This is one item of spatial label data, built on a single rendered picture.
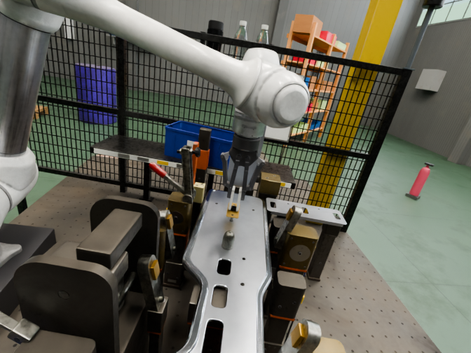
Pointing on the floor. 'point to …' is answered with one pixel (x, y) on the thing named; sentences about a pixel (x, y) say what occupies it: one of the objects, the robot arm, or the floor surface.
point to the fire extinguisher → (419, 182)
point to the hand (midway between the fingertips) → (235, 198)
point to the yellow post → (374, 36)
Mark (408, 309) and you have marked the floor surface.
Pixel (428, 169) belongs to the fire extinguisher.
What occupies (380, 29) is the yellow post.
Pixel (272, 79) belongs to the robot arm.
